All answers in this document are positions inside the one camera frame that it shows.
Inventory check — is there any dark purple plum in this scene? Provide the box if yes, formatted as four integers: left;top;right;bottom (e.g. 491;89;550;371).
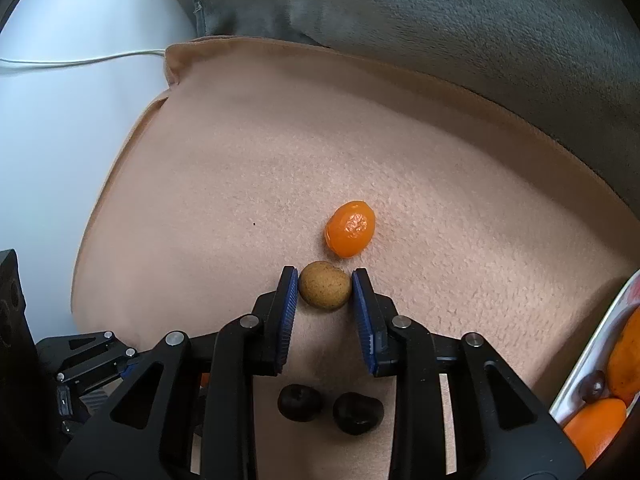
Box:
578;370;606;404

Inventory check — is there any large orange with stem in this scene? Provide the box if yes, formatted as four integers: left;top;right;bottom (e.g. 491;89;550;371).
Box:
606;308;640;406

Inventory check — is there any brown longan fruit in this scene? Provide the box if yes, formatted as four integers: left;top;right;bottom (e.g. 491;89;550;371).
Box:
298;261;352;311

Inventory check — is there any small orange kumquat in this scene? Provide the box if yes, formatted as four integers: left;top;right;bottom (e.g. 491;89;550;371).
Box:
323;200;376;259

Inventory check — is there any floral white plate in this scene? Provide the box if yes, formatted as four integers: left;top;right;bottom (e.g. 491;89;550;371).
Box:
549;270;640;426

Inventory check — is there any tan blanket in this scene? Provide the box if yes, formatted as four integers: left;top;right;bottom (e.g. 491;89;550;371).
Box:
70;34;640;480

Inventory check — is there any grey cushion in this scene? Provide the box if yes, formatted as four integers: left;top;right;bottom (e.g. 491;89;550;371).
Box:
178;0;639;206

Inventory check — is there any white cable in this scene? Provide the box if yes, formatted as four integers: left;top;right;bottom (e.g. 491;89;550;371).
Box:
0;48;166;70

